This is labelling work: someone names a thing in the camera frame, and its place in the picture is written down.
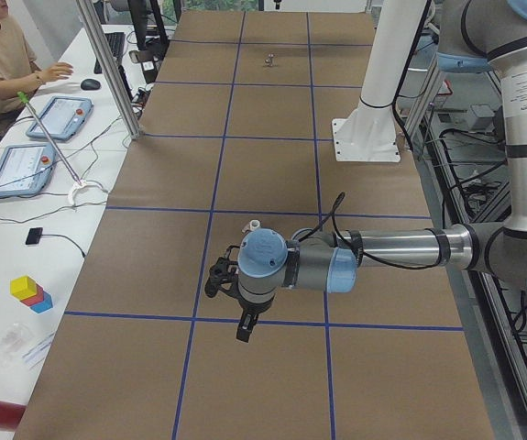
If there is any upper blue teach pendant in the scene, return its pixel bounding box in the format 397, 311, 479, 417
38, 96, 93, 142

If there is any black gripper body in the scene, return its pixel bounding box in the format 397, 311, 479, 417
238, 293, 273, 322

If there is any clear plastic bag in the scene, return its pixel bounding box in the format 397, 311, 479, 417
0, 323, 33, 363

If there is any black computer mouse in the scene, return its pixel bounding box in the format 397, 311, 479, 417
80, 78, 102, 91

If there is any white PPR pipe fitting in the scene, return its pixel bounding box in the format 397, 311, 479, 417
242, 219, 261, 233

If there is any yellow block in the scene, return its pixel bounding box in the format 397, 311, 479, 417
10, 276, 38, 301

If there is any lower blue teach pendant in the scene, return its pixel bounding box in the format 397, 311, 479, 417
0, 143, 55, 199

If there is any metal rod green tip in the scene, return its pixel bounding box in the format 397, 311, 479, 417
17, 91, 81, 184

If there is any blue block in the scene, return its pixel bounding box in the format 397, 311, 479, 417
29, 291, 53, 314

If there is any aluminium frame post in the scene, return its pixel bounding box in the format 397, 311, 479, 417
76, 0, 141, 140

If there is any blue teach pendant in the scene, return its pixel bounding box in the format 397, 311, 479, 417
38, 96, 93, 142
0, 143, 55, 199

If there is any red block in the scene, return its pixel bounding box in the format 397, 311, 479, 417
21, 285, 45, 307

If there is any small black box device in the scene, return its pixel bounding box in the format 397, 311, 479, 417
25, 227, 43, 246

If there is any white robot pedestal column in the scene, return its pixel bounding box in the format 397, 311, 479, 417
332, 0, 429, 163

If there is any white curved clamp piece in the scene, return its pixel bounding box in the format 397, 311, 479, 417
67, 180, 108, 207

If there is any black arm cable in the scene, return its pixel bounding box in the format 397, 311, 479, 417
297, 192, 443, 270

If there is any black keyboard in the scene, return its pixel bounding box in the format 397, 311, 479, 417
104, 32, 126, 68

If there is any chrome angle valve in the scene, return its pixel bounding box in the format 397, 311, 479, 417
264, 54, 274, 68

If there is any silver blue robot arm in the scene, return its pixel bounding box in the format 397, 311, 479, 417
204, 1, 527, 341

